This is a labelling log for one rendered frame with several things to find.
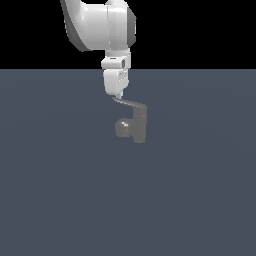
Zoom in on grey faucet lever handle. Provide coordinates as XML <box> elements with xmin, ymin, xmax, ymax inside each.
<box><xmin>112</xmin><ymin>96</ymin><xmax>149</xmax><ymax>111</ymax></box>

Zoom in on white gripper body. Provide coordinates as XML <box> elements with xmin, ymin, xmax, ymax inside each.
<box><xmin>101</xmin><ymin>55</ymin><xmax>131</xmax><ymax>97</ymax></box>

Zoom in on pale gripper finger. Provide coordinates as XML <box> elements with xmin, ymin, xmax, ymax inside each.
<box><xmin>115</xmin><ymin>87</ymin><xmax>126</xmax><ymax>100</ymax></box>

